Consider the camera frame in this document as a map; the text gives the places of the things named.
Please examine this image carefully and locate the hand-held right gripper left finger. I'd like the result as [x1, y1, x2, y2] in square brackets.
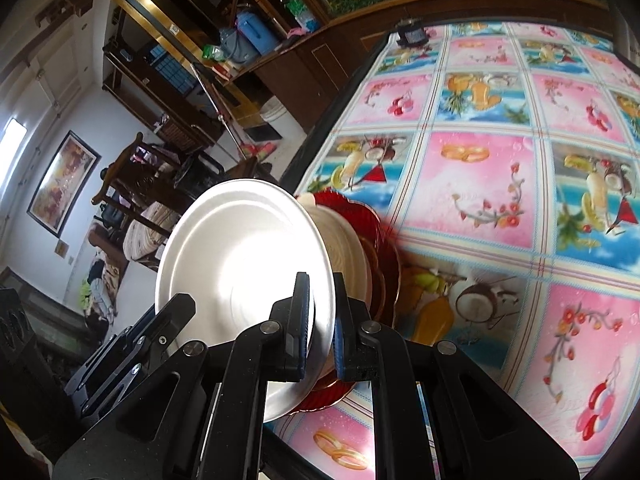
[52, 271, 316, 480]

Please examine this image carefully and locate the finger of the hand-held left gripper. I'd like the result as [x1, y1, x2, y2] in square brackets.
[65, 307, 151, 420]
[130, 294, 197, 366]

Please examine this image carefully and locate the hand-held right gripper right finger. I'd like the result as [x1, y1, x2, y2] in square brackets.
[331, 271, 581, 480]

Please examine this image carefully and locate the small red glass plate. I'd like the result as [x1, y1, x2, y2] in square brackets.
[357, 235, 391, 328]

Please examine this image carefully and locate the large beige plastic bowl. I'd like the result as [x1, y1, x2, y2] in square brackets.
[297, 194, 375, 316]

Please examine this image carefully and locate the large red glass plate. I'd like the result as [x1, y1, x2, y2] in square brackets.
[270, 189, 403, 415]

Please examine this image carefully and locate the large white foam bowl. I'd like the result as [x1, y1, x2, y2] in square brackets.
[155, 179, 335, 423]

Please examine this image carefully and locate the striped seat cushion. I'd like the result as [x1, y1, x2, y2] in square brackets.
[124, 202, 181, 263]

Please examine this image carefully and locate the wicker basket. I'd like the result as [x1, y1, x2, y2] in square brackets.
[157, 115, 201, 153]

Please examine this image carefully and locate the colourful printed tablecloth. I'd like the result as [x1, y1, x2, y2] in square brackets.
[265, 20, 640, 480]

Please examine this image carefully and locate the mop with metal pole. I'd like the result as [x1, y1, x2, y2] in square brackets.
[191, 62, 277, 161]

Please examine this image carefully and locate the white plastic bucket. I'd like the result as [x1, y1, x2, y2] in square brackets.
[259, 97, 287, 123]

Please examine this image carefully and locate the blue thermos flask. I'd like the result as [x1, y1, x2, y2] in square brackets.
[236, 10, 280, 53]

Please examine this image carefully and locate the tall gold framed cabinet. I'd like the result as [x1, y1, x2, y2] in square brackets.
[102, 0, 266, 131]

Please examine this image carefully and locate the green and white bag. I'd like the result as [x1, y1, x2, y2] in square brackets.
[282, 0, 321, 33]

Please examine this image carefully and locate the framed wall picture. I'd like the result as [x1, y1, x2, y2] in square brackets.
[26, 130, 102, 236]

